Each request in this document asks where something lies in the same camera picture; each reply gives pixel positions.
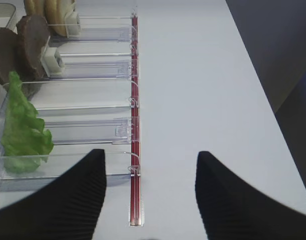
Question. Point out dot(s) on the brown meat patty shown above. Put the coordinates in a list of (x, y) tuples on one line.
[(32, 35), (8, 54)]

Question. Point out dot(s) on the red rail strip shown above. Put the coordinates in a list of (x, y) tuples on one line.
[(135, 168)]

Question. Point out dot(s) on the green lettuce leaf in rack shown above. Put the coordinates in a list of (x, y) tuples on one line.
[(25, 139)]

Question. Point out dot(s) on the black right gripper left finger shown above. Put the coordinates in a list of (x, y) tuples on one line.
[(68, 208)]

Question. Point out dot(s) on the clear acrylic right rack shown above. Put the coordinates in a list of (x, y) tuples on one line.
[(85, 101)]

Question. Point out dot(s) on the brown meat patty in rack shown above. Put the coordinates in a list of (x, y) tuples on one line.
[(32, 35)]

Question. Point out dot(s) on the tan bun half outer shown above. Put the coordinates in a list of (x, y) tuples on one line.
[(34, 7)]

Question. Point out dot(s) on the tan bun half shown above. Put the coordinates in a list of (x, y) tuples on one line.
[(34, 7), (55, 13)]

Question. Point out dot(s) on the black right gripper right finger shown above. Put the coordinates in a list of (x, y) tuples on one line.
[(232, 209)]

